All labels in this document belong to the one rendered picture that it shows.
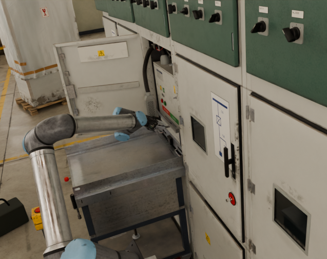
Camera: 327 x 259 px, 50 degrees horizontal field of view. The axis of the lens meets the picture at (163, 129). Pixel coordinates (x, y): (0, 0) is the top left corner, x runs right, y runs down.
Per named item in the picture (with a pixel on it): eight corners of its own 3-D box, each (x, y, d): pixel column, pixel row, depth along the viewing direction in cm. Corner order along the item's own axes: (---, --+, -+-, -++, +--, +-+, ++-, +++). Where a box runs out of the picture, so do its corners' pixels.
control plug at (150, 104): (148, 119, 251) (144, 96, 243) (146, 117, 255) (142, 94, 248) (158, 117, 253) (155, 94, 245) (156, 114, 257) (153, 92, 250)
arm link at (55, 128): (45, 110, 152) (145, 107, 207) (31, 122, 159) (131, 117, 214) (54, 133, 150) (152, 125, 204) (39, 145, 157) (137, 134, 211)
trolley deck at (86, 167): (77, 208, 202) (75, 200, 200) (68, 160, 256) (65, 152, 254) (185, 175, 219) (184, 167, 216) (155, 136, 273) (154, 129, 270)
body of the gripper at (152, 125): (155, 132, 226) (138, 128, 221) (151, 127, 233) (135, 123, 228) (159, 121, 224) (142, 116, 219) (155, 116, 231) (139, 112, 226)
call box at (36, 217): (36, 231, 187) (31, 216, 182) (36, 222, 194) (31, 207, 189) (52, 226, 189) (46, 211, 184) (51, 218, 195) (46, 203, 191)
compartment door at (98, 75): (78, 134, 283) (55, 42, 251) (155, 126, 278) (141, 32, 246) (76, 138, 276) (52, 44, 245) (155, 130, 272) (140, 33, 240)
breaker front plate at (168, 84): (185, 152, 220) (176, 80, 200) (160, 125, 262) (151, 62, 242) (187, 152, 221) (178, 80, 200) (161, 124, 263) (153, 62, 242)
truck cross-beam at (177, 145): (187, 161, 220) (186, 152, 217) (159, 129, 267) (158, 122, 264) (194, 159, 221) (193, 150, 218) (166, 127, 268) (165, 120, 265)
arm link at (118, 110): (110, 124, 217) (111, 111, 223) (129, 128, 222) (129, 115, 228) (116, 115, 210) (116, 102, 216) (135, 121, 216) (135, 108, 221)
